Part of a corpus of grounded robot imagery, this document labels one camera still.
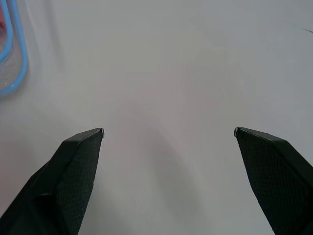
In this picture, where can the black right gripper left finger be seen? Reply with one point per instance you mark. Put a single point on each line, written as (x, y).
(61, 181)

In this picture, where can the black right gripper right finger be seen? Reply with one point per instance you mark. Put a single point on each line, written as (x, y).
(278, 181)

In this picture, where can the blue-rimmed clear container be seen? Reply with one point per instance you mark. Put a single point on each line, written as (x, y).
(14, 49)

